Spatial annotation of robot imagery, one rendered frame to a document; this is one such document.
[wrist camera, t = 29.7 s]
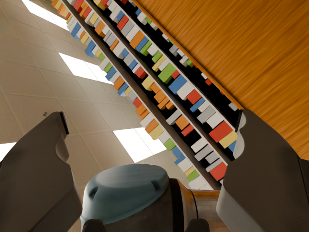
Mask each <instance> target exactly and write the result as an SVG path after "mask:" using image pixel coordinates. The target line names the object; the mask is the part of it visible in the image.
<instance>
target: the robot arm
mask: <svg viewBox="0 0 309 232"><path fill-rule="evenodd" d="M235 132H236V133H237V135H238V137H237V141H236V144H235V148H234V152H233V155H234V157H235V160H233V161H231V162H230V163H228V165H227V168H226V172H225V175H224V179H223V183H222V187H221V190H197V189H188V188H186V187H185V186H184V185H183V184H182V183H181V181H180V180H179V179H176V178H169V176H168V174H167V172H166V170H165V169H163V168H162V167H160V166H157V165H150V164H128V165H122V166H117V167H113V168H110V169H107V170H104V171H102V172H100V173H98V174H97V175H95V176H94V177H93V178H92V179H91V180H90V181H89V182H88V184H87V185H86V188H85V191H84V199H83V205H82V202H81V198H80V192H79V189H78V186H77V184H76V181H75V178H74V175H73V172H72V170H71V167H70V165H69V164H68V163H66V161H67V160H68V158H69V152H68V149H67V147H66V144H65V141H64V140H65V138H66V137H67V134H69V131H68V126H67V123H66V119H65V115H64V113H63V112H62V111H61V112H58V111H55V112H53V113H51V114H50V115H49V116H48V117H46V118H45V119H44V120H42V121H41V122H40V123H39V124H37V125H36V126H35V127H34V128H33V129H31V130H30V131H29V132H27V133H26V134H25V135H24V136H23V137H22V138H21V139H20V140H19V141H18V142H17V143H16V144H15V145H14V146H13V147H12V148H11V149H10V150H9V151H8V153H7V154H6V155H5V156H4V158H3V159H2V160H1V161H0V232H67V231H68V230H69V229H70V228H71V226H72V225H73V224H74V223H75V222H76V221H77V220H78V219H79V217H80V220H81V232H309V160H305V159H301V158H300V157H299V156H298V154H297V153H296V152H295V150H294V149H293V148H292V147H291V146H290V145H289V143H288V142H287V141H286V140H285V139H284V138H283V137H282V136H281V135H280V134H279V133H278V132H277V131H275V130H274V129H273V128H272V127H271V126H270V125H268V124H267V123H266V122H265V121H263V120H262V119H261V118H260V117H258V116H257V115H256V114H255V113H254V112H252V111H251V110H249V109H241V110H240V113H239V117H238V121H237V124H236V128H235Z"/></svg>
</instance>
